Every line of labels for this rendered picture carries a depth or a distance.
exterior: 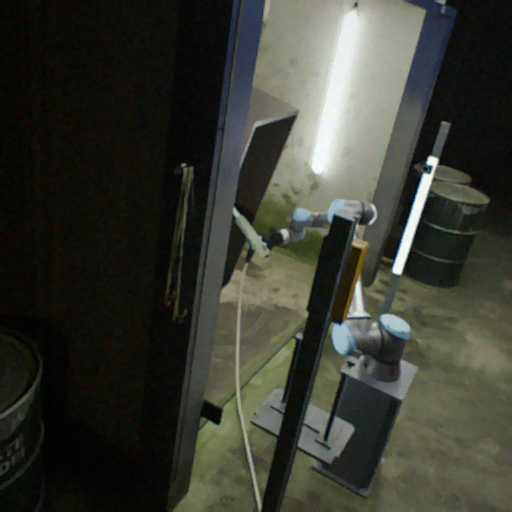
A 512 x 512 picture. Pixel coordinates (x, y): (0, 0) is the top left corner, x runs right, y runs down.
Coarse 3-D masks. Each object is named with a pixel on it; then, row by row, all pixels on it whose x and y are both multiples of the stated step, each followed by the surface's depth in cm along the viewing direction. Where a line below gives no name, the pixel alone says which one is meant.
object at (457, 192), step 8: (432, 184) 491; (440, 184) 497; (448, 184) 500; (440, 192) 472; (448, 192) 476; (456, 192) 481; (464, 192) 486; (472, 192) 489; (464, 200) 461; (472, 200) 466; (480, 200) 470
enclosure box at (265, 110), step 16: (256, 96) 270; (272, 96) 283; (256, 112) 244; (272, 112) 255; (288, 112) 266; (256, 128) 294; (272, 128) 291; (288, 128) 287; (256, 144) 298; (272, 144) 294; (256, 160) 301; (272, 160) 297; (240, 176) 309; (256, 176) 305; (240, 192) 312; (256, 192) 308; (240, 208) 316; (256, 208) 312; (240, 240) 324; (240, 256) 328; (224, 272) 337
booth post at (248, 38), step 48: (192, 0) 148; (192, 48) 152; (240, 48) 153; (192, 96) 157; (240, 96) 162; (192, 144) 163; (240, 144) 172; (192, 240) 175; (192, 288) 182; (192, 336) 192; (192, 384) 207; (144, 432) 221; (192, 432) 225; (144, 480) 231
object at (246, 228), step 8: (240, 216) 301; (240, 224) 299; (248, 224) 299; (248, 232) 295; (256, 240) 293; (248, 248) 301; (256, 248) 292; (264, 248) 289; (248, 256) 303; (264, 256) 289
